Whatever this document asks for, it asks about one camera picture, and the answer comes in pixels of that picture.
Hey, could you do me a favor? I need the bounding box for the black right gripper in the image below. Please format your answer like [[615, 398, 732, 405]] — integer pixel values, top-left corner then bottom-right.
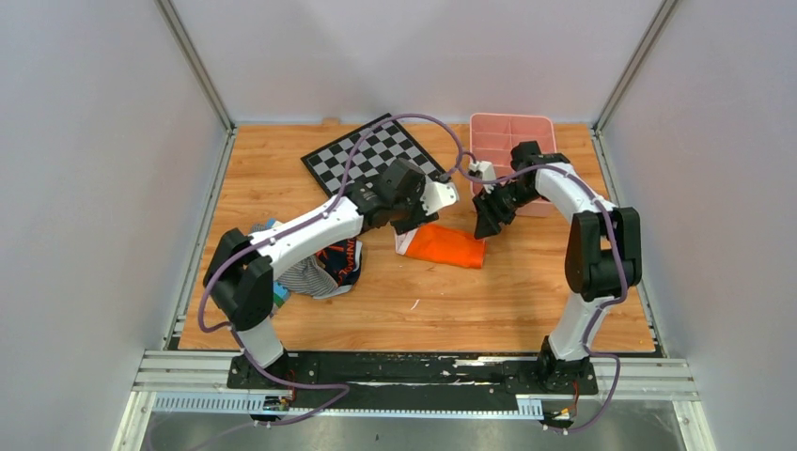
[[472, 180, 541, 241]]

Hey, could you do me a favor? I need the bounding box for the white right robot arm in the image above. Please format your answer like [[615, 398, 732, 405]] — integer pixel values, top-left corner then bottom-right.
[[467, 141, 642, 393]]

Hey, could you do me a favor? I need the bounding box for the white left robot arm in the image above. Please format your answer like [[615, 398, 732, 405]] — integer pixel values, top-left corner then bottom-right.
[[201, 159, 438, 388]]

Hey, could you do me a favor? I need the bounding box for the grey striped underwear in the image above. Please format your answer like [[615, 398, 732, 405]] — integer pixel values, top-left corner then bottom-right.
[[277, 246, 352, 299]]

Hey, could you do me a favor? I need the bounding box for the black white checkerboard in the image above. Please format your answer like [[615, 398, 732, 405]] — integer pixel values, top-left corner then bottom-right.
[[301, 114, 444, 197]]

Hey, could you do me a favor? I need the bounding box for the pink compartment tray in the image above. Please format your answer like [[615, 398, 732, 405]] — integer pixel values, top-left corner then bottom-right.
[[469, 112, 558, 219]]

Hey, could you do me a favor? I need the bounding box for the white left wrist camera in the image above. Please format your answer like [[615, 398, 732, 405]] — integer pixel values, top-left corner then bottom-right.
[[420, 180, 460, 216]]

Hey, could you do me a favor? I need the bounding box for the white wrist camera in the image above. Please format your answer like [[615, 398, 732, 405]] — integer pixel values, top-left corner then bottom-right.
[[420, 180, 460, 216], [466, 160, 496, 185]]

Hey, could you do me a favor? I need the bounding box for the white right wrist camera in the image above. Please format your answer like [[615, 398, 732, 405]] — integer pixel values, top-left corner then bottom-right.
[[466, 160, 496, 185]]

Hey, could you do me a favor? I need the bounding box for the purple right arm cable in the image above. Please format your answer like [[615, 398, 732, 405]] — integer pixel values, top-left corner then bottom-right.
[[455, 163, 632, 434]]

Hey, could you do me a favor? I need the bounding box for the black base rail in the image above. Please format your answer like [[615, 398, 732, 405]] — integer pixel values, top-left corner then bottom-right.
[[227, 351, 599, 409]]

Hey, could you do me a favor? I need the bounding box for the white slotted cable duct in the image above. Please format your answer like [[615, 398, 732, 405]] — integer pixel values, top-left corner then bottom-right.
[[151, 393, 543, 420]]

